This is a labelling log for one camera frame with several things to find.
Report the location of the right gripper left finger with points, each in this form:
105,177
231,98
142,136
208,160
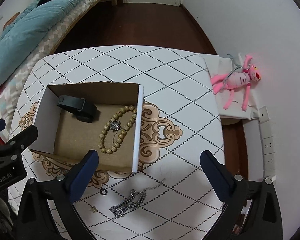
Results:
80,174

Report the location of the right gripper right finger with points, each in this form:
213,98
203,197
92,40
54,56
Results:
221,180

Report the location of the black smart watch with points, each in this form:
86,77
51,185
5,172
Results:
83,110

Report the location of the small gold earring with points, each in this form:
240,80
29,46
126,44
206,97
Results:
93,209

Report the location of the checkered bed sheet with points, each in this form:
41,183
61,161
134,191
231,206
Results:
12,88

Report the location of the white wall power strip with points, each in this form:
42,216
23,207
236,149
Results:
267,144

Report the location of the teal blue quilt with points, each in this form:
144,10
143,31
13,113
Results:
19,40

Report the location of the patterned white tablecloth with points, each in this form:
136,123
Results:
170,196

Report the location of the pink panther plush toy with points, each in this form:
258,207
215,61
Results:
240,77

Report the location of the white cardboard box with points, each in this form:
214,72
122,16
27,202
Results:
64,138

